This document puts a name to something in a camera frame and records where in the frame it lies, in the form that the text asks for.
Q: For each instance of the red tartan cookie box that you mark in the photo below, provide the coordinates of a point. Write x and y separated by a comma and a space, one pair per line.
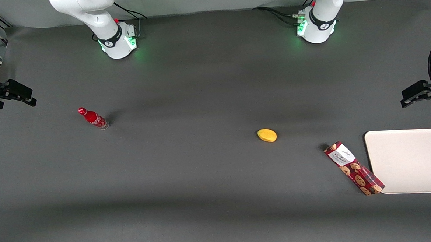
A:
354, 167

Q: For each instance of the cream plastic tray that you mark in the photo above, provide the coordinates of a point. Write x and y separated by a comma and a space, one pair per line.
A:
413, 160

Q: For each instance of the dark grey table mat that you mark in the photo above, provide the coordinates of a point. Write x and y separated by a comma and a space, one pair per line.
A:
189, 181

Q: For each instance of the red cola bottle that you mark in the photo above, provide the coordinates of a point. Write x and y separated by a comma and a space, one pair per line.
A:
93, 118

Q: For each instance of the black clamp mount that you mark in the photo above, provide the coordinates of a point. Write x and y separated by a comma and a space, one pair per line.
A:
418, 92
13, 93

